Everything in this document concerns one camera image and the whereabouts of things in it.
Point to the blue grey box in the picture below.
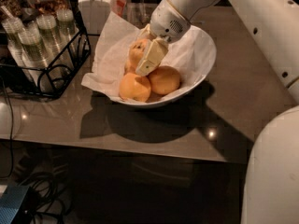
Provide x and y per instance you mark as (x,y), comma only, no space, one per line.
(12,205)

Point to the white paper liner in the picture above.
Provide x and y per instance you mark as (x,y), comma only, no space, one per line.
(114,30)

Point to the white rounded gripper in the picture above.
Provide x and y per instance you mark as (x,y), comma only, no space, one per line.
(168,23)

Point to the white bowl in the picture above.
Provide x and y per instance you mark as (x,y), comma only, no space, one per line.
(193,56)

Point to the plastic cup stack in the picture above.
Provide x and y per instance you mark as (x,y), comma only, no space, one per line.
(12,27)
(36,57)
(68,28)
(49,31)

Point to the orange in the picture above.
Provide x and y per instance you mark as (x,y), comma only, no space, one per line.
(135,87)
(136,51)
(164,80)

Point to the glass jar with clamp lid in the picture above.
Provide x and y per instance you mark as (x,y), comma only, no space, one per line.
(94,14)

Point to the black wire rack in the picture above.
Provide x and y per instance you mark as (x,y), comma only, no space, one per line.
(12,78)

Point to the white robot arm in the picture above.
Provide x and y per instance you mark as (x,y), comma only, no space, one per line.
(271,189)

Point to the red white tag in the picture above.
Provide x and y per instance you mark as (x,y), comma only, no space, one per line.
(118,6)

